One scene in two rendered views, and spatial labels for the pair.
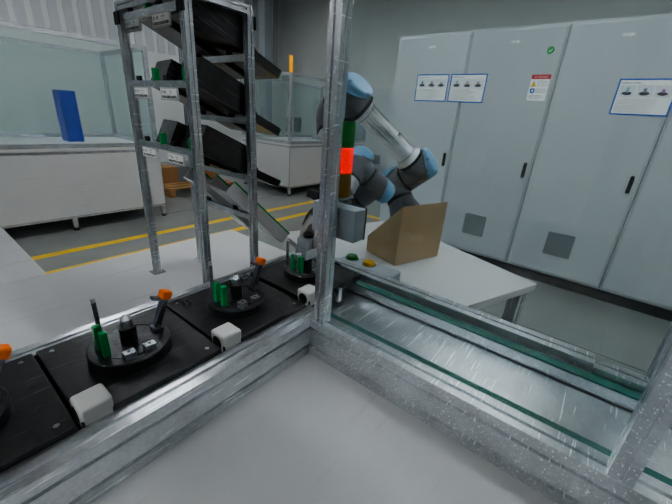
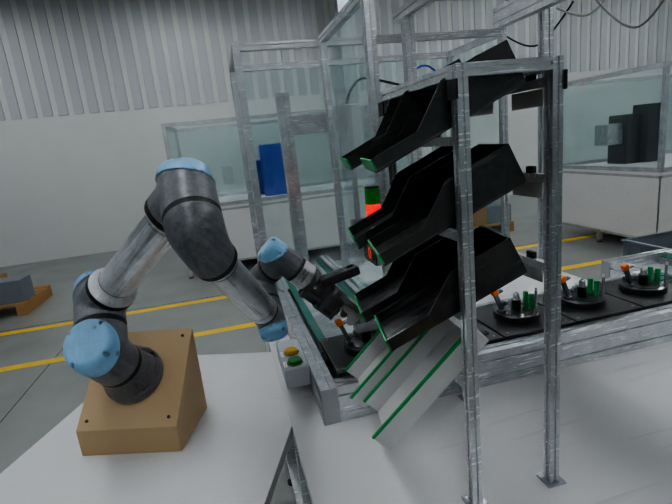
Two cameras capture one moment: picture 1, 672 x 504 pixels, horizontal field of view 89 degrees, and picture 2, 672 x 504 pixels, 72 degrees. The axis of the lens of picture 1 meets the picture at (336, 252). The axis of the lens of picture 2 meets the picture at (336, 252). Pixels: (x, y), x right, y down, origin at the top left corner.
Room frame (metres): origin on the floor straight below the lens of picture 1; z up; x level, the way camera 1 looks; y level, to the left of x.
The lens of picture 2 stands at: (1.93, 0.84, 1.56)
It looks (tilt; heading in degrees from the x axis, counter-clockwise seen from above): 13 degrees down; 220
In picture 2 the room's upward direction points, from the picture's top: 6 degrees counter-clockwise
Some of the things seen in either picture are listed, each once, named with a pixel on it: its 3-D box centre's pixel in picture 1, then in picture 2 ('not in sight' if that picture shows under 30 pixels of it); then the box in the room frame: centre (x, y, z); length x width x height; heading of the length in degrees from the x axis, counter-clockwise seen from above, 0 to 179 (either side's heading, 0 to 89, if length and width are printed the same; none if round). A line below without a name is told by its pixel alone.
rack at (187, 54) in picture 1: (195, 161); (464, 276); (1.05, 0.45, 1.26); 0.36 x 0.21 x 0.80; 53
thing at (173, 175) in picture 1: (191, 178); not in sight; (6.07, 2.67, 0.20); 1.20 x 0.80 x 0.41; 142
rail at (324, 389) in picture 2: not in sight; (302, 338); (0.89, -0.23, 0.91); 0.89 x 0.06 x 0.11; 53
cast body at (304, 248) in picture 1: (305, 245); (367, 317); (0.93, 0.09, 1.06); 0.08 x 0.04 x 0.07; 143
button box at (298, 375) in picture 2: not in sight; (292, 361); (1.05, -0.11, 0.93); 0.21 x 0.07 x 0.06; 53
